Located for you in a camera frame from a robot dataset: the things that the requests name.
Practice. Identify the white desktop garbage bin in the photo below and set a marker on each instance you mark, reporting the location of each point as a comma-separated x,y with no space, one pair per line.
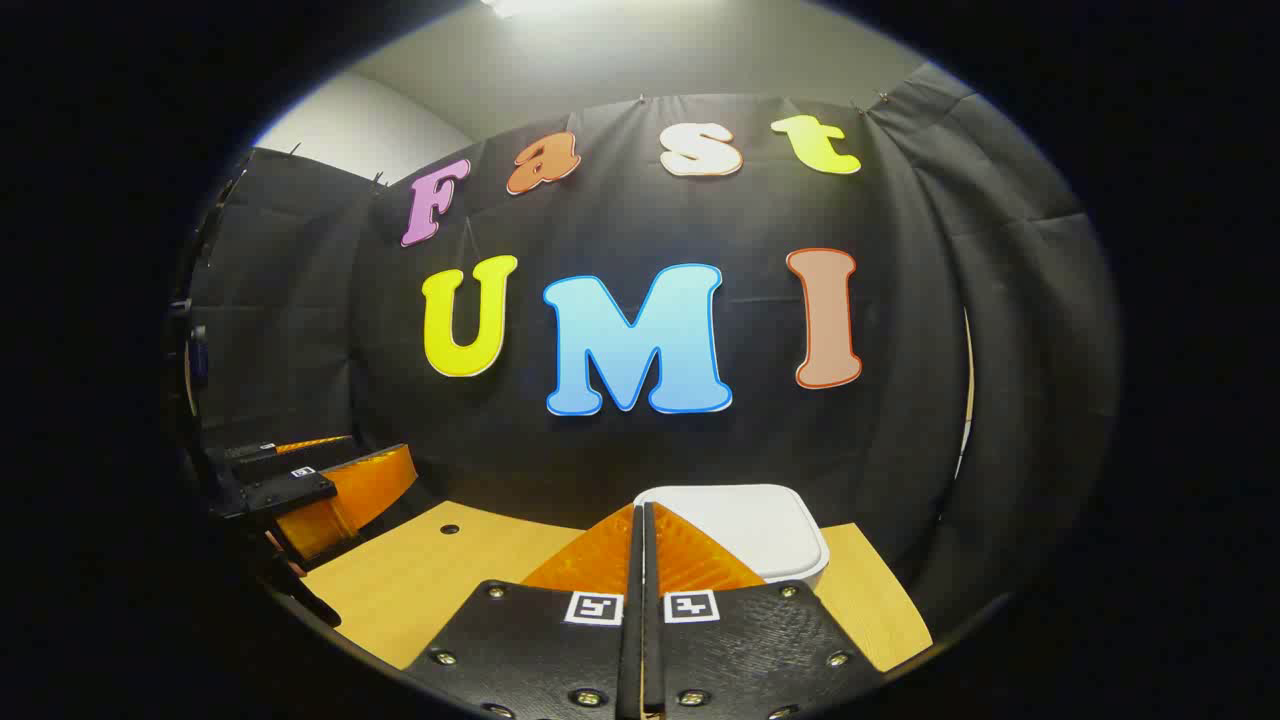
740,530

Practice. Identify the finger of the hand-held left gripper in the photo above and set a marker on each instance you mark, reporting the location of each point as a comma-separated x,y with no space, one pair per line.
350,495
280,455

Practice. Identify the wooden desktop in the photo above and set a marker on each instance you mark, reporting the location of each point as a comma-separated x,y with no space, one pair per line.
420,580

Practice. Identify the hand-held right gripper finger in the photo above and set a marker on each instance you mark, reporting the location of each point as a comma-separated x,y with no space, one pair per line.
630,650
652,650

